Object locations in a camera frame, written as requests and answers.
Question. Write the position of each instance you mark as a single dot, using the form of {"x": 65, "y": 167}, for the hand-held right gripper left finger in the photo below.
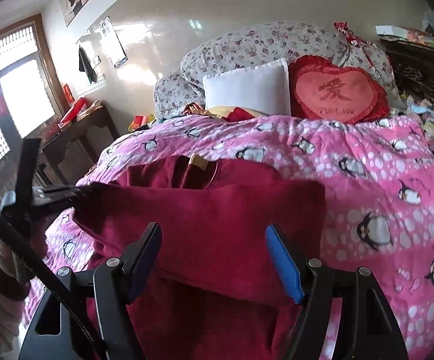
{"x": 142, "y": 266}

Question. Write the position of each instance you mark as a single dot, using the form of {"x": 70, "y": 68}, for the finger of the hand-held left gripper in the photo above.
{"x": 65, "y": 194}

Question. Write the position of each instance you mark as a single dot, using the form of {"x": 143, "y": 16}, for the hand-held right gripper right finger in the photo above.
{"x": 282, "y": 262}

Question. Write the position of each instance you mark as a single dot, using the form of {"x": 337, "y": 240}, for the dark red fleece garment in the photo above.
{"x": 217, "y": 217}

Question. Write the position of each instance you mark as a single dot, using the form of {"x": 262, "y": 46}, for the person's left hand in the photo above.
{"x": 37, "y": 245}

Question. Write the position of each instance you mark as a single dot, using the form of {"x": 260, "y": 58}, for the dark wooden side table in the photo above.
{"x": 78, "y": 135}

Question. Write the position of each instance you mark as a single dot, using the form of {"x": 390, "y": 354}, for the red flat box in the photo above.
{"x": 72, "y": 111}

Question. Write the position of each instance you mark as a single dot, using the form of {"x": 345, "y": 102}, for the wooden lattice window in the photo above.
{"x": 18, "y": 90}

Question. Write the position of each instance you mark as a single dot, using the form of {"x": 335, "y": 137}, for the beige cloth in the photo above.
{"x": 94, "y": 107}

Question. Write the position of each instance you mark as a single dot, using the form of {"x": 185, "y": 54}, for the small red packet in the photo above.
{"x": 139, "y": 120}

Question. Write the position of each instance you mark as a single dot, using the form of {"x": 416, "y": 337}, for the pink penguin blanket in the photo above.
{"x": 370, "y": 180}

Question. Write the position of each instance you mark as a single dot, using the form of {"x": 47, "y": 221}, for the dark hanging cloth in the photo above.
{"x": 86, "y": 65}

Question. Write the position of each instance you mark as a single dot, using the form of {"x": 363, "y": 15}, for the red heart cushion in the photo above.
{"x": 337, "y": 93}

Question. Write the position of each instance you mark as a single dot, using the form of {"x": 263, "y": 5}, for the white pillow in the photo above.
{"x": 247, "y": 86}

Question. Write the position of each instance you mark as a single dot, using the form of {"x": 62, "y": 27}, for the floral grey pillows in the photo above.
{"x": 262, "y": 41}

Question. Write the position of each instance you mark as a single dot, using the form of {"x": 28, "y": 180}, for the carved dark wooden cabinet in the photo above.
{"x": 423, "y": 71}

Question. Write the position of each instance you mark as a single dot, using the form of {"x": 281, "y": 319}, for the red patterned bow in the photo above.
{"x": 348, "y": 33}

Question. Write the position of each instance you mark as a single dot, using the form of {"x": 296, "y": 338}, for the white flat box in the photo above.
{"x": 389, "y": 31}

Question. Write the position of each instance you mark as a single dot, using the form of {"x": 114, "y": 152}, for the heap of colourful packets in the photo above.
{"x": 426, "y": 38}

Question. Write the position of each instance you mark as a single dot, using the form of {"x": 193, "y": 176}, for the red wall sticker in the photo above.
{"x": 68, "y": 93}

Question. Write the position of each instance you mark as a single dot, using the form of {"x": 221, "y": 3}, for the wall calendar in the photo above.
{"x": 113, "y": 43}

